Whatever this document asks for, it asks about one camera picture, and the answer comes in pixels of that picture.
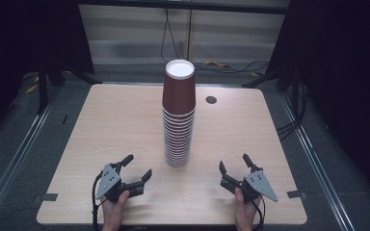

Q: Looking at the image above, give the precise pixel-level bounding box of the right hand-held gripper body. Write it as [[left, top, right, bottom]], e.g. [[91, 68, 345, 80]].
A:
[[220, 167, 279, 203]]

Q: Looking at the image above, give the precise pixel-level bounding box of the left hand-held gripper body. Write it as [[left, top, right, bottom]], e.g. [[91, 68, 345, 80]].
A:
[[95, 163, 145, 204]]

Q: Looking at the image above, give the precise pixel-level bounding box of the stack of brown paper cups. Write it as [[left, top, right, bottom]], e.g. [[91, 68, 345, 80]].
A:
[[162, 107, 196, 169]]

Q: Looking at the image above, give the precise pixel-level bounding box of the person's right hand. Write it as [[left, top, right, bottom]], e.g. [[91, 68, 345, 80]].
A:
[[234, 188, 262, 231]]

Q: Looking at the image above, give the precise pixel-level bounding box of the person's left hand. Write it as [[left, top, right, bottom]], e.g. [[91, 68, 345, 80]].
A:
[[101, 191, 131, 231]]

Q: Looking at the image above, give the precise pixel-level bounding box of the grey tape piece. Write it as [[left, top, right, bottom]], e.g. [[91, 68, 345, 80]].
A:
[[286, 190, 308, 200], [33, 192, 59, 203]]

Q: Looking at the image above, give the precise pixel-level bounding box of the dark flat bar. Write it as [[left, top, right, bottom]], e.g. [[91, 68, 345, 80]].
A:
[[119, 224, 239, 231]]

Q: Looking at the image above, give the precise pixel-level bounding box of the black metal stand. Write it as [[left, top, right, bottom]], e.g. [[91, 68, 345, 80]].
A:
[[36, 57, 103, 116], [241, 63, 303, 94]]

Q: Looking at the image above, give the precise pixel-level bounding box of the black curtain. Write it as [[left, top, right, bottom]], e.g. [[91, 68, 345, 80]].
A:
[[0, 0, 95, 147], [265, 0, 370, 208]]

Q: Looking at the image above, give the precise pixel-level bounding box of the dark overhead beam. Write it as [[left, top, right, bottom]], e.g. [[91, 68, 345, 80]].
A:
[[76, 0, 291, 15]]

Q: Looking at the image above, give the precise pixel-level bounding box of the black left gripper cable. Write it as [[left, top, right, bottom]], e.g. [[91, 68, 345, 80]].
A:
[[92, 172, 108, 231]]

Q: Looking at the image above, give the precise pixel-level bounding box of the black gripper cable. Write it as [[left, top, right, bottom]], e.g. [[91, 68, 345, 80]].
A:
[[251, 194, 266, 231], [92, 172, 108, 231]]

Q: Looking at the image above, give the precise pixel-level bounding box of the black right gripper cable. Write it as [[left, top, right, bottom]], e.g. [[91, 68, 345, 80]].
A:
[[251, 194, 266, 231]]

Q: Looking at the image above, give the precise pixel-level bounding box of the metal floor rail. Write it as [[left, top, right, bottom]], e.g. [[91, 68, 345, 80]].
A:
[[278, 91, 357, 231], [0, 86, 63, 227]]

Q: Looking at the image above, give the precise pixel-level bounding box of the bundle of black cables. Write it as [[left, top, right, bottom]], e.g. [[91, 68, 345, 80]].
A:
[[276, 82, 310, 141]]

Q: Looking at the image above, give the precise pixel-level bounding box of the black floor cable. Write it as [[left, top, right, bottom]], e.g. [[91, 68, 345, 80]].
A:
[[194, 60, 270, 74]]

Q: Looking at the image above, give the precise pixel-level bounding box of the black hanging wall cable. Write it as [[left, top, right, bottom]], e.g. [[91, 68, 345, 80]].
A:
[[160, 8, 187, 64]]

